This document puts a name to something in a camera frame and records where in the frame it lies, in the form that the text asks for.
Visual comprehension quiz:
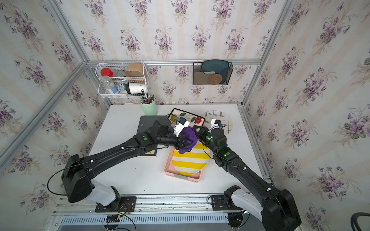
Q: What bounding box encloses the dark grey fashion book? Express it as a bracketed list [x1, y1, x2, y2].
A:
[137, 115, 167, 134]

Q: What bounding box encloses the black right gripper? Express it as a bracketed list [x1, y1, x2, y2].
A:
[192, 123, 218, 156]

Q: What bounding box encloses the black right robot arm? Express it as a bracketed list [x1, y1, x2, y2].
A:
[194, 126, 302, 231]

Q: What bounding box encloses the clear plastic bottle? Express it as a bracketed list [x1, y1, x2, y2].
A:
[101, 76, 118, 94]

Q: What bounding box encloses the mint green pencil cup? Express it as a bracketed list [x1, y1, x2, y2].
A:
[141, 95, 158, 116]

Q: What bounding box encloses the square floral plate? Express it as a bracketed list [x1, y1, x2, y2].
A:
[168, 108, 205, 127]

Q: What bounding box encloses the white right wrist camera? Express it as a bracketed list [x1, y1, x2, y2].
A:
[209, 119, 224, 133]

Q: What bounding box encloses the pink perforated plastic tray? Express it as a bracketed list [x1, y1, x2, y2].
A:
[164, 147, 202, 182]

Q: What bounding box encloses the black mesh wall holder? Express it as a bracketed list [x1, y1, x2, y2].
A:
[192, 61, 234, 85]

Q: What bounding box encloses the red lidded jar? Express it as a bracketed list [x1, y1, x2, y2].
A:
[100, 68, 113, 78]

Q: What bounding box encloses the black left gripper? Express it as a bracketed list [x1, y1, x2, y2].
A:
[156, 134, 196, 153]

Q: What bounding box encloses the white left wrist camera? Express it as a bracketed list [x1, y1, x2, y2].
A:
[174, 120, 190, 137]

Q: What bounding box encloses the purple microfibre cloth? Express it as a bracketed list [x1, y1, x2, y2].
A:
[179, 127, 198, 154]

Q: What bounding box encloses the navy blue book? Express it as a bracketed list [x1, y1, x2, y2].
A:
[141, 149, 158, 157]

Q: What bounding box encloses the round cork coaster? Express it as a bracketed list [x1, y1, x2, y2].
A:
[208, 74, 223, 85]

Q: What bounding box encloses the teal plate in holder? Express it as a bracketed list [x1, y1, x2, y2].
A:
[201, 59, 229, 84]

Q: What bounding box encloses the white plaid round plate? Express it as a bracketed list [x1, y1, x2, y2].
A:
[202, 110, 233, 135]

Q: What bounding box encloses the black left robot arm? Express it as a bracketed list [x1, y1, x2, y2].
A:
[61, 117, 193, 207]

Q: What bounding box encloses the white wire wall basket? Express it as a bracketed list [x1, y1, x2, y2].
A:
[95, 62, 149, 99]

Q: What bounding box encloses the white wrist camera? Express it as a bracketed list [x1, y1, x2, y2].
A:
[174, 120, 190, 137]
[209, 119, 224, 133]

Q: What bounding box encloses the yellow striped round plate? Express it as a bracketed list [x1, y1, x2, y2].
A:
[172, 143, 212, 176]

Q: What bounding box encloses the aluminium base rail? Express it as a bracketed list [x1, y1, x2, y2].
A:
[45, 193, 252, 231]

